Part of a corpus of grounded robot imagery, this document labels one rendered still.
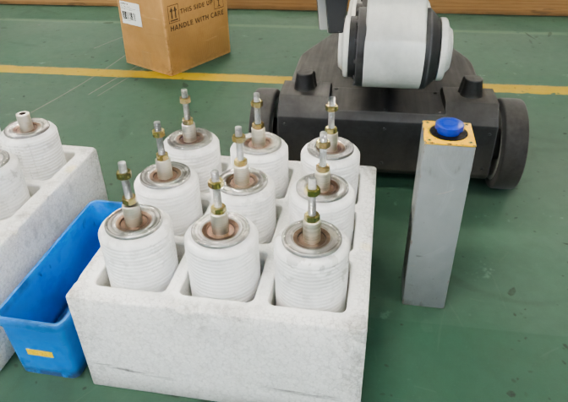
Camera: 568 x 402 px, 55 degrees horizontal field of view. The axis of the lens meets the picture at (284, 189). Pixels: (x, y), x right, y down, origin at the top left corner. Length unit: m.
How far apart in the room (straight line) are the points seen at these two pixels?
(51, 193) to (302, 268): 0.50
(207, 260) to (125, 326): 0.16
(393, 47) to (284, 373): 0.56
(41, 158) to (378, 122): 0.65
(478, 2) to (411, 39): 1.68
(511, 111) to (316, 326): 0.71
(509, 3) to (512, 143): 1.54
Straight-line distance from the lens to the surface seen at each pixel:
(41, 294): 0.95
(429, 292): 0.95
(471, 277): 1.05
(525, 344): 0.96
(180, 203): 0.81
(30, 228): 0.95
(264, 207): 0.78
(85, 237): 1.04
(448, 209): 0.84
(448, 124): 0.80
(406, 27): 0.99
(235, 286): 0.71
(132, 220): 0.73
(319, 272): 0.66
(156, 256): 0.73
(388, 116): 1.15
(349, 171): 0.86
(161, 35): 1.89
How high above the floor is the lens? 0.67
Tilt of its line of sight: 33 degrees down
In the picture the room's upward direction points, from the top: 1 degrees counter-clockwise
